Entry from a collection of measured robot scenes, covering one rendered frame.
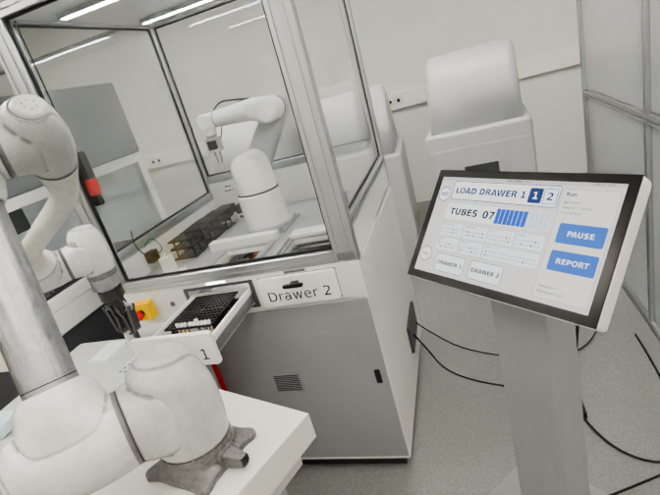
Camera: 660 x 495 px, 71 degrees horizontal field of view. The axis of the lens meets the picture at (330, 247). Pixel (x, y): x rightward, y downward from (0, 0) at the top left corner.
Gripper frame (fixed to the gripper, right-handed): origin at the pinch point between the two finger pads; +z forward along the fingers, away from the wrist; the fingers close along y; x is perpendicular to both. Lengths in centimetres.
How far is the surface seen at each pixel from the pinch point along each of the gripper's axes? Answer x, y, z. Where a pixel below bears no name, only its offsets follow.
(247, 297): -27.6, -29.1, 0.7
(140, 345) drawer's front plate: 6.6, -11.7, -2.9
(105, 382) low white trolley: 7.7, 13.2, 12.3
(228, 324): -10.5, -32.3, 1.0
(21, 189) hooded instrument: -28, 65, -54
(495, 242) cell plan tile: -16, -117, -18
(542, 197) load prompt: -18, -128, -27
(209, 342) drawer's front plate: 2.5, -35.5, -1.4
